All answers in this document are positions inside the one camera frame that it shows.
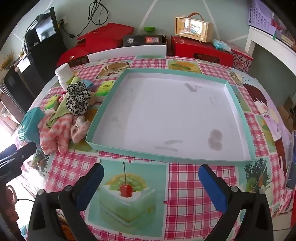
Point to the white wall socket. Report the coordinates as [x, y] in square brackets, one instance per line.
[63, 20]

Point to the red patterned box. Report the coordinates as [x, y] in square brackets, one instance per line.
[241, 61]

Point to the person's left hand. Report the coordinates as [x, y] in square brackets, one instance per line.
[10, 194]

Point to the yellow flowers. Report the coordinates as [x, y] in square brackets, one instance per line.
[7, 61]

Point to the teal shallow cardboard tray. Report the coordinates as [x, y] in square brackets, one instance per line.
[161, 111]

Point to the red box with window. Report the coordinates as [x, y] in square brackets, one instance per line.
[185, 47]

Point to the dark cabinet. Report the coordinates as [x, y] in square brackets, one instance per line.
[16, 92]

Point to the black machine with screen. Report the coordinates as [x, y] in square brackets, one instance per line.
[46, 53]

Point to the cardboard boxes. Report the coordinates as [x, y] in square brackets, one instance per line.
[288, 113]

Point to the teal box with red patch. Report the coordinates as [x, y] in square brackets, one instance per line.
[30, 122]

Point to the white plastic bottle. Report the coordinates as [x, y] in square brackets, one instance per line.
[63, 75]

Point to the white board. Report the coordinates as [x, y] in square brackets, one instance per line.
[127, 52]

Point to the pale pink cloth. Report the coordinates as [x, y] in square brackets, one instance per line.
[78, 129]

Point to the green tissue packet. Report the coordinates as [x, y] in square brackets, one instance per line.
[51, 102]
[105, 88]

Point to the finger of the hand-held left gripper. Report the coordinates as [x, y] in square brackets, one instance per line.
[26, 150]

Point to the stack of books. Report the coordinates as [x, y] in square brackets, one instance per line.
[286, 37]

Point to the light green cloth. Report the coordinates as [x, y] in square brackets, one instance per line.
[61, 106]

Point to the white shelf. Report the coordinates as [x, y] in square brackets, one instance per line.
[266, 41]

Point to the blue face mask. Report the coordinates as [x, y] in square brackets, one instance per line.
[87, 83]

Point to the black flat box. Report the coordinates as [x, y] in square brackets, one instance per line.
[143, 39]

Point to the green round knob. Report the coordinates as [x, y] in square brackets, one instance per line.
[149, 29]

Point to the red gift bags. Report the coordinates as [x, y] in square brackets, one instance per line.
[76, 52]

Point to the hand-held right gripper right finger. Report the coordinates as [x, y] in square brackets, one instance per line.
[212, 188]

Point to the purple perforated basket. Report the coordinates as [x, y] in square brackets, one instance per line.
[259, 16]

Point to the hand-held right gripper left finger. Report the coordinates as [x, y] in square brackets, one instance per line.
[90, 188]

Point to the blue wipes pack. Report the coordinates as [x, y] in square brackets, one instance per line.
[220, 45]

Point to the pink white fluffy cloth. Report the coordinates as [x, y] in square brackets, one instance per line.
[57, 132]

